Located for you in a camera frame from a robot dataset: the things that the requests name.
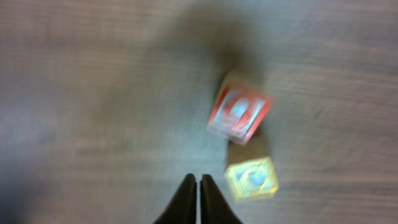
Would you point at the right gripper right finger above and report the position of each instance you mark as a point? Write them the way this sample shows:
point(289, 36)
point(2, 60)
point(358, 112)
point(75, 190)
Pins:
point(214, 207)

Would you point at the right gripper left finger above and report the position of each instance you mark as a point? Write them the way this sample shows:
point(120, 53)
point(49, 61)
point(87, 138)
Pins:
point(182, 208)

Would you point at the white block blue side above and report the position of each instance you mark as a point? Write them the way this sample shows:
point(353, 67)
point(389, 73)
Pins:
point(251, 180)

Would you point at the white block green edge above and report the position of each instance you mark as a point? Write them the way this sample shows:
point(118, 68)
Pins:
point(239, 108)

